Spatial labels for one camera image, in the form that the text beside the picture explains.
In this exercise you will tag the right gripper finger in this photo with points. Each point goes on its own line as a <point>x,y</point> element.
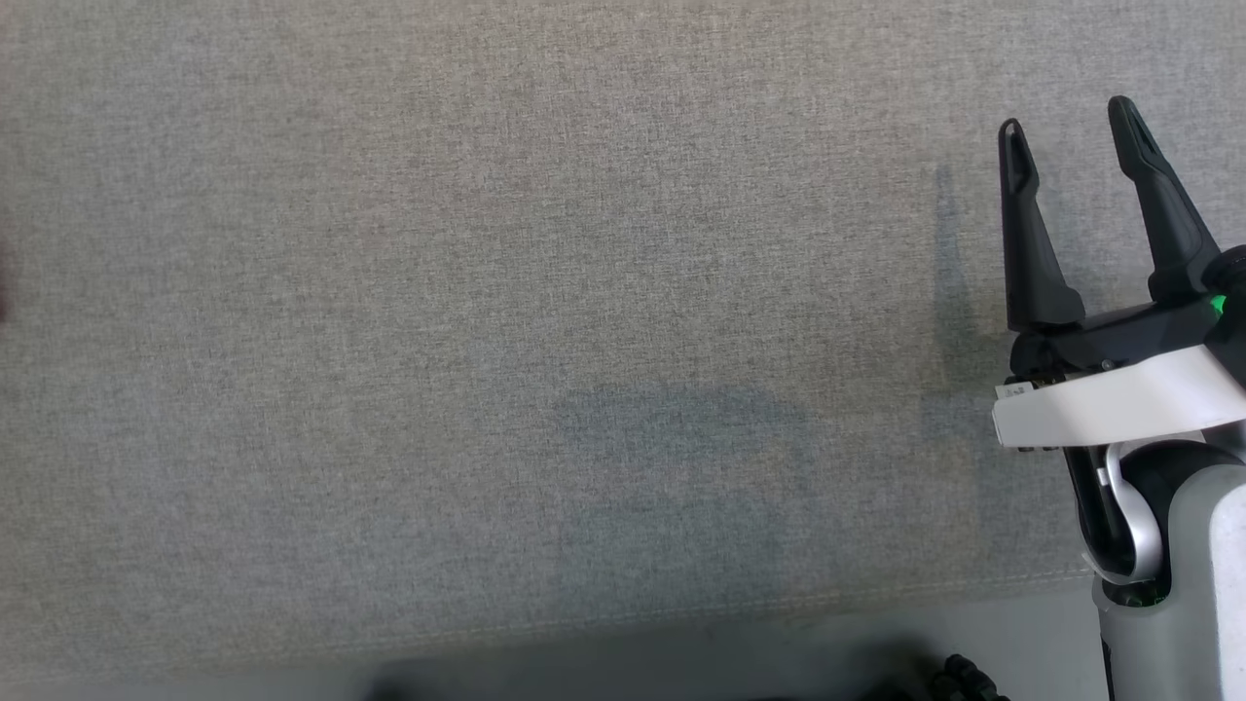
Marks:
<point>1168,224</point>
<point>1032,253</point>

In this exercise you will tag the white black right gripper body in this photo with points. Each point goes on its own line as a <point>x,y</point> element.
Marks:
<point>1119,399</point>

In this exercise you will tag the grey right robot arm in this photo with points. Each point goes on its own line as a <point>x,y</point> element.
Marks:
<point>1207,584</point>

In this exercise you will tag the grey fabric sofa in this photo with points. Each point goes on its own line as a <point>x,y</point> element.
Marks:
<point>487,292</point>

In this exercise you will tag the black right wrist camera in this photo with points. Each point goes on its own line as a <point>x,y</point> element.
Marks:
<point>1234,273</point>

